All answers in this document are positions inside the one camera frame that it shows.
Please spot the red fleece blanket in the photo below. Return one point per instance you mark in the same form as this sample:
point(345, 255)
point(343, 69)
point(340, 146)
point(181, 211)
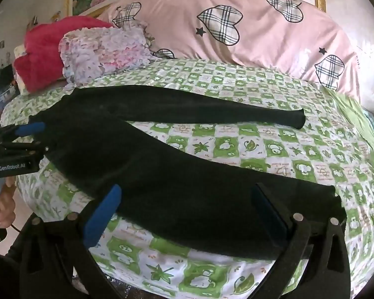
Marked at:
point(40, 56)

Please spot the person's left hand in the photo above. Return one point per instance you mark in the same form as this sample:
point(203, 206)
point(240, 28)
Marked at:
point(3, 211)

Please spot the plain green cloth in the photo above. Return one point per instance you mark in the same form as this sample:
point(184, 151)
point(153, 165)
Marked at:
point(355, 112)

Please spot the green patterned bed sheet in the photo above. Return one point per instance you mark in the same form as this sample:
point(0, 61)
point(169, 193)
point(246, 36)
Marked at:
point(237, 146)

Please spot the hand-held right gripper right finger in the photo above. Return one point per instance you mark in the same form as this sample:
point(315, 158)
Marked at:
point(268, 211)

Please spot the floral fluffy blanket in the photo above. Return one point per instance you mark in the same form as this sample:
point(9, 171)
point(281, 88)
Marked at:
point(106, 49)

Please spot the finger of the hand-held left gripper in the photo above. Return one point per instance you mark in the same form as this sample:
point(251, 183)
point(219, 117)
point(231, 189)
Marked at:
point(21, 147)
point(31, 128)

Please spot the black pants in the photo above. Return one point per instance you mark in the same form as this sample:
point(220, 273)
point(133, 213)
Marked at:
point(174, 193)

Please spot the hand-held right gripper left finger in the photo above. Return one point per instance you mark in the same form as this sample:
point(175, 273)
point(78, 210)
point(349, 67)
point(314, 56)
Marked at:
point(102, 215)

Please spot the pink heart-pattern pillow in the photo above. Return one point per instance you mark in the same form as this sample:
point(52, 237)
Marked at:
point(180, 15)

